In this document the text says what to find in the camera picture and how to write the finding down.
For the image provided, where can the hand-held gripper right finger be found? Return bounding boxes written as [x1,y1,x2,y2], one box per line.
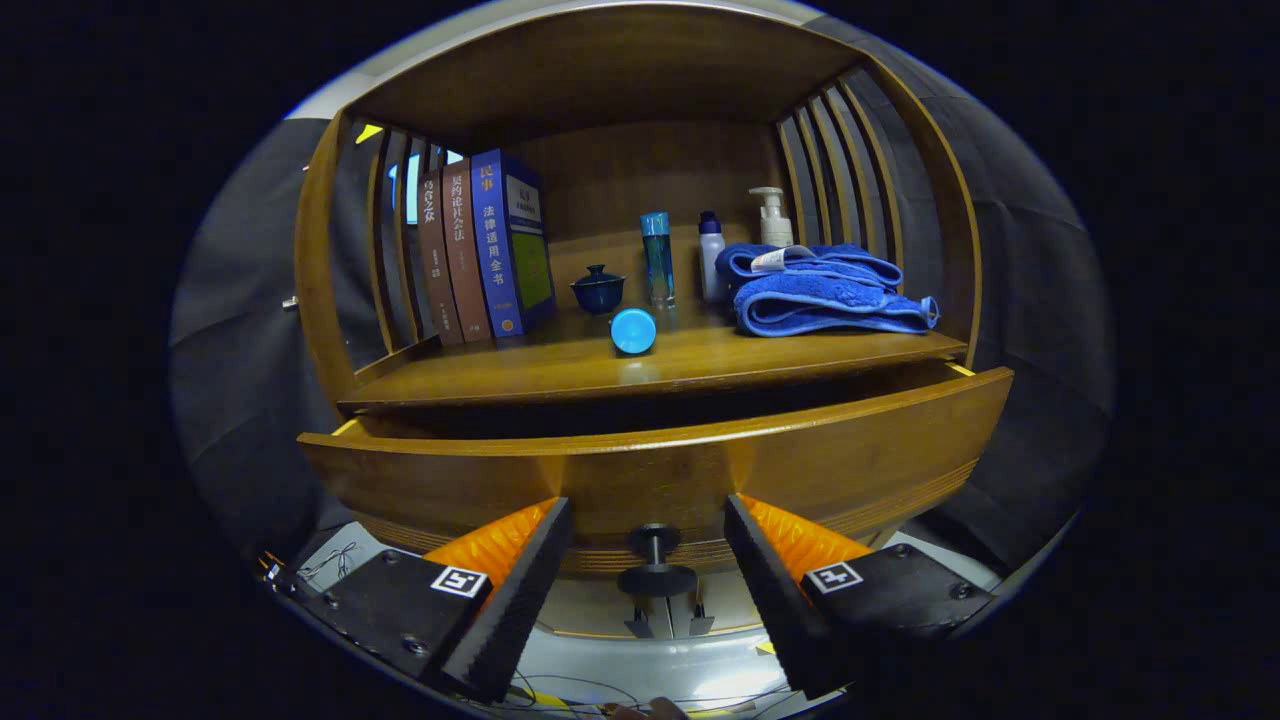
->
[723,493,1001,701]

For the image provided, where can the blue book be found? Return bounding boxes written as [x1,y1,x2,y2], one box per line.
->
[470,149,557,338]

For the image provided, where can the reddish brown book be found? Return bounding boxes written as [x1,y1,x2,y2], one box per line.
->
[441,160,494,343]

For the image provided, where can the dark brown book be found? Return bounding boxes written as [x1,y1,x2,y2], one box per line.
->
[418,172,466,347]

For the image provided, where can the blue lidded teacup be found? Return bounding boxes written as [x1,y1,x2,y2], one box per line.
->
[570,264,627,316]

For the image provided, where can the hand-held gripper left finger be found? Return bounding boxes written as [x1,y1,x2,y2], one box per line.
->
[290,497,574,704]

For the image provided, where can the wooden drawer with black knob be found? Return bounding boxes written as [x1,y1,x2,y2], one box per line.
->
[298,362,1014,599]

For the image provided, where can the wooden cabinet with slatted sides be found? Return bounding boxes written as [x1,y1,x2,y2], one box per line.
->
[293,3,986,641]

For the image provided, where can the tangle of thin cables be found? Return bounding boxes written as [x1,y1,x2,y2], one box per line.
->
[265,540,366,593]

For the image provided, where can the blue and white cosmetic tube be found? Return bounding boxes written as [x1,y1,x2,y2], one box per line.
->
[610,308,658,355]

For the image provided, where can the white pump bottle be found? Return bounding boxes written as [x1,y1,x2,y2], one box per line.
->
[749,187,795,248]

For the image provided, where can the teal glass bottle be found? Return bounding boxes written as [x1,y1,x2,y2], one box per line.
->
[640,211,676,306]

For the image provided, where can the small white bottle blue cap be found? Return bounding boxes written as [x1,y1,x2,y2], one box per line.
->
[698,211,728,302]

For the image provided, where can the wooden countertop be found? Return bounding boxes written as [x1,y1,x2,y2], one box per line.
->
[338,300,969,411]

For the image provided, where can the blue folded towel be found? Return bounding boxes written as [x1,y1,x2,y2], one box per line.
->
[716,243,941,338]

